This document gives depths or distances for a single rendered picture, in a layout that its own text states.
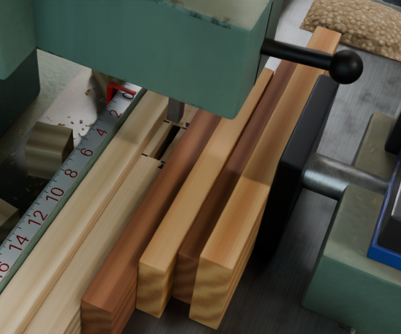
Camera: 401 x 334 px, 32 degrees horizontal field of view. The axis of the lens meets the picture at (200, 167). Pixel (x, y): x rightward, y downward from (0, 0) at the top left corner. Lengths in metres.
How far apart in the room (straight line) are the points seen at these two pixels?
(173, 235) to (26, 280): 0.09
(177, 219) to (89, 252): 0.06
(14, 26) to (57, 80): 0.31
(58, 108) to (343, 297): 0.37
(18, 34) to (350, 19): 0.34
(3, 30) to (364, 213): 0.24
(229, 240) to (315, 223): 0.12
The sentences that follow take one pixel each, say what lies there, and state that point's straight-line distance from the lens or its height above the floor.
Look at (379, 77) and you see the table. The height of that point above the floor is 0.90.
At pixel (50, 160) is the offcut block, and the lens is 0.62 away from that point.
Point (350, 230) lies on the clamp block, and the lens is 0.44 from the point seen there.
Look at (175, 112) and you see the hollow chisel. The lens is 0.48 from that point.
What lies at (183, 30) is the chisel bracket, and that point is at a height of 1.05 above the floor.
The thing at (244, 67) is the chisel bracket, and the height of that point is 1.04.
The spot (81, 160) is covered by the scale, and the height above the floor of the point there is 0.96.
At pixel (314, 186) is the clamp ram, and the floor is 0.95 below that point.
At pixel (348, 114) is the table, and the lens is 0.60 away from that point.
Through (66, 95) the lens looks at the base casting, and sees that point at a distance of 0.72.
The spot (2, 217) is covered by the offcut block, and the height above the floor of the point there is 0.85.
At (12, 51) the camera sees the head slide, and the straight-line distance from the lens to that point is 0.43.
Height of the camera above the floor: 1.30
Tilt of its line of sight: 49 degrees down
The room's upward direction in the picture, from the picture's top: 9 degrees clockwise
